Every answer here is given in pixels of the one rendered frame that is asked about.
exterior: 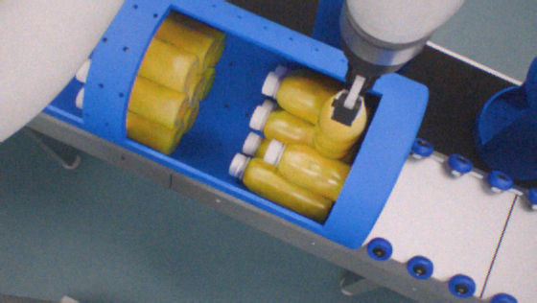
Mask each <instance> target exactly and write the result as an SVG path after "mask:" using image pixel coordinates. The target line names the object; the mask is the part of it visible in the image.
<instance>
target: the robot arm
mask: <svg viewBox="0 0 537 303"><path fill-rule="evenodd" d="M124 1H126V0H2V1H0V142H1V141H4V140H6V139H7V138H8V137H10V136H11V135H12V134H14V133H15V132H17V131H18V130H20V129H21V128H22V127H23V126H25V125H26V124H27V123H28V122H30V121H32V120H33V118H34V117H35V116H36V115H37V114H38V113H39V112H40V111H41V110H43V109H44V108H45V107H46V106H47V105H48V104H49V103H50V102H51V101H53V100H54V99H55V97H56V96H57V95H58V94H59V93H60V91H62V89H63V88H64V87H65V86H66V85H67V83H69V82H70V81H72V78H73V77H74V76H75V74H76V73H77V72H79V70H80V69H81V68H82V66H83V63H84V62H85V61H86V60H87V58H88V57H89V55H90V54H91V52H93V50H94V47H95V46H96V44H97V43H98V42H99V41H100V39H101V38H102V36H103V35H104V33H105V31H106V29H107V28H108V26H109V25H110V23H111V22H112V21H113V19H114V16H115V15H116V13H117V12H118V11H119V10H120V9H121V7H122V6H123V4H124ZM464 2H465V0H343V3H342V10H341V13H340V19H339V23H340V32H341V35H340V45H341V49H342V52H343V53H344V55H345V57H346V58H347V60H348V63H347V65H348V70H347V72H346V74H345V77H344V78H345V79H346V80H347V82H346V84H345V86H344V89H343V90H342V92H341V95H339V96H338V98H337V99H334V100H333V101H332V103H331V107H333V108H334V110H333V113H332V115H331V117H330V119H332V120H334V121H336V122H338V123H340V124H342V125H345V126H348V127H351V126H353V124H354V121H355V119H356V116H357V114H358V112H359V110H360V109H362V101H363V99H364V97H365V95H366V91H367V89H368V90H370V89H372V88H373V87H374V85H375V83H376V81H377V79H380V78H381V76H382V75H387V74H390V73H393V72H395V71H397V70H398V69H399V68H400V67H403V66H404V65H405V64H406V63H407V62H408V60H410V59H411V58H413V57H415V56H417V55H419V54H420V52H422V49H423V46H424V44H427V42H428V40H429V39H430V38H431V36H432V35H433V34H434V33H435V32H436V31H437V28H438V27H439V26H441V25H442V24H444V23H445V22H446V21H447V20H448V19H451V17H452V15H453V14H454V13H455V12H456V11H457V10H458V9H459V8H460V6H461V5H463V3H464Z"/></svg>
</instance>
